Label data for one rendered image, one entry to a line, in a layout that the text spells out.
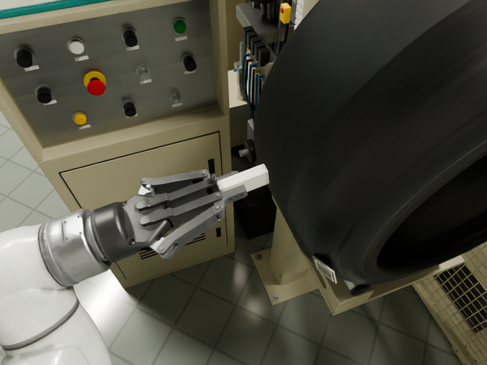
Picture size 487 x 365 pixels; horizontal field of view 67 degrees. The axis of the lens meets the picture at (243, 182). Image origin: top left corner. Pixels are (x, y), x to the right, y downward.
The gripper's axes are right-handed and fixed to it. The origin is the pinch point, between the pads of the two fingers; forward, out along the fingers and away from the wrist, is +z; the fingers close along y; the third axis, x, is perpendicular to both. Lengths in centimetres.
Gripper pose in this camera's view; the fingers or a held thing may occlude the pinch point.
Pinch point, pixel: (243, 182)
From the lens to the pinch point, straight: 50.6
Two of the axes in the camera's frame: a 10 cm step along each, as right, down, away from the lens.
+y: -3.5, -7.4, 5.7
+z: 9.3, -3.6, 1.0
